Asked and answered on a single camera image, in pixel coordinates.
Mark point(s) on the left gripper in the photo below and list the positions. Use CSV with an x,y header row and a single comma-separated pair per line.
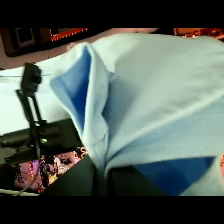
x,y
60,136

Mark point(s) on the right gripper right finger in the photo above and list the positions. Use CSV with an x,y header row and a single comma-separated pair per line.
x,y
128,181

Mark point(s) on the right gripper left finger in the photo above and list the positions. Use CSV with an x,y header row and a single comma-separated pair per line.
x,y
78,180

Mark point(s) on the light blue garment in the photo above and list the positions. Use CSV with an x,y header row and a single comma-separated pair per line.
x,y
160,90

